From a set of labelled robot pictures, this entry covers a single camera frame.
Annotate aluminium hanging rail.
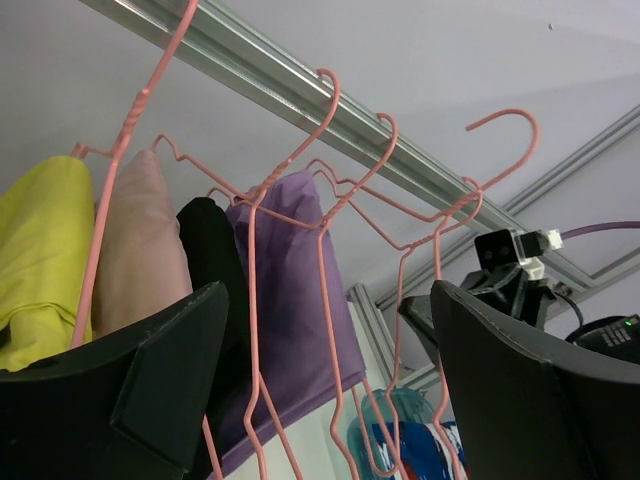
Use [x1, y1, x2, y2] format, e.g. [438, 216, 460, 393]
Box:
[79, 0, 596, 291]

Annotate blue patterned trousers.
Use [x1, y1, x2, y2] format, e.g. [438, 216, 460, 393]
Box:
[370, 422, 454, 479]

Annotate teal plastic bin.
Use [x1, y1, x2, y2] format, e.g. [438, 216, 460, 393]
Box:
[345, 388, 436, 476]

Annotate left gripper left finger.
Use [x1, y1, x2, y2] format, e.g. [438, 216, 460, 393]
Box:
[1, 282, 229, 479]

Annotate pink hanger of black trousers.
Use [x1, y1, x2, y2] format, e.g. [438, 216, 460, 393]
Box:
[219, 121, 366, 479]

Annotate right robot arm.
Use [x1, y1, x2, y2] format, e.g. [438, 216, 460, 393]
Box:
[398, 263, 639, 366]

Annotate yellow trousers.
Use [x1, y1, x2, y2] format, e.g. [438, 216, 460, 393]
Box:
[1, 156, 94, 372]

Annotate pink hanger of blue trousers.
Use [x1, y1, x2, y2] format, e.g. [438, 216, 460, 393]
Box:
[306, 108, 542, 480]

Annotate black trousers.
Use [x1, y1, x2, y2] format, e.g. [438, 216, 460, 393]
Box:
[177, 197, 252, 475]

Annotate pink trousers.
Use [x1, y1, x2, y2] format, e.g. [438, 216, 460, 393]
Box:
[91, 149, 193, 338]

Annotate pink hanger of purple trousers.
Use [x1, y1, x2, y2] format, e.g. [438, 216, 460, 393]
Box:
[224, 175, 485, 477]

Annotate purple trousers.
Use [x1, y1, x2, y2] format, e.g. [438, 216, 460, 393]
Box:
[209, 169, 367, 471]

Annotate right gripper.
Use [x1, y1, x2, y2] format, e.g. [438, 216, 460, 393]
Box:
[398, 263, 556, 369]

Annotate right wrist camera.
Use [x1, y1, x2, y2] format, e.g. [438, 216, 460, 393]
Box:
[474, 229, 563, 280]

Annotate pink hanger of yellow trousers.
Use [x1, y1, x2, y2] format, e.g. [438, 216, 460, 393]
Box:
[70, 0, 200, 349]

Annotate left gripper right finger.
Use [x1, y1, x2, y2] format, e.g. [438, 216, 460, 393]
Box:
[430, 281, 639, 479]

